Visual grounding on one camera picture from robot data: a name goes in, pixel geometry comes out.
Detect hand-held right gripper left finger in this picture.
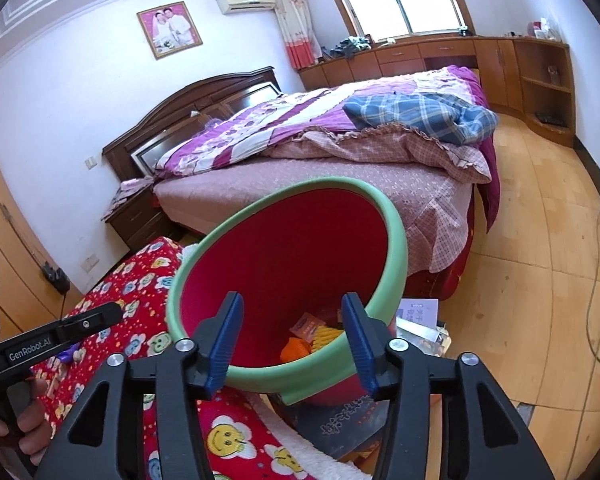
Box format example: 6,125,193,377
32,291,245,480

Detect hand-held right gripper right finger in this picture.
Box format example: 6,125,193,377
341,292,556,480

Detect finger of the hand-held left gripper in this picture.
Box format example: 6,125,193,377
55,301,123,343

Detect yellow foam fruit net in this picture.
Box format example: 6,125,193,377
302,327,348,356

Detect orange snack packet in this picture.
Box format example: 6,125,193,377
290,312,327,341

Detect orange foam fruit net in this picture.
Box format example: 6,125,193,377
280,337,313,362

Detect red bin with green rim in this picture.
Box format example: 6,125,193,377
166,176,408,407

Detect person's left hand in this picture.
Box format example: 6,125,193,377
0,379,55,461

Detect black power strip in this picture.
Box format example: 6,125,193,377
42,262,71,293

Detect red floral blanket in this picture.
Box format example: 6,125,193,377
30,237,301,480

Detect white paper leaflet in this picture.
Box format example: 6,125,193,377
392,297,440,331

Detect silver plastic bag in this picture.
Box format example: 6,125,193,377
395,317,453,356

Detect dark printed book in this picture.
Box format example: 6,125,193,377
280,392,396,461

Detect dark wooden nightstand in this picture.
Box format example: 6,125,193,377
102,192,181,253

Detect light wooden wardrobe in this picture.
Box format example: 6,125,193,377
0,120,78,331

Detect pink folded clothes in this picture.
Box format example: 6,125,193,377
111,177,156,211

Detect dark wooden bed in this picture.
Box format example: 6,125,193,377
101,66,501,301

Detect pink ruffled blanket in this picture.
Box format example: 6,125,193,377
267,122,493,183

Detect purple floral quilt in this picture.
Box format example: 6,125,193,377
155,65,501,233

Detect blue plaid cloth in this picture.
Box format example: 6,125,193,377
342,91,498,143

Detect dark crumpled clothes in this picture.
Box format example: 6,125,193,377
330,35,373,58

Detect long wooden cabinet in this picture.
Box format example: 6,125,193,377
298,35,578,148

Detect floral curtain with red hem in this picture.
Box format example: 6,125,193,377
267,0,323,70

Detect white air conditioner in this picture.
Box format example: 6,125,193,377
216,0,277,15

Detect pink and white containers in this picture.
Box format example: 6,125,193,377
532,17,563,41

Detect framed wall photo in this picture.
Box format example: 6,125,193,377
137,1,203,60

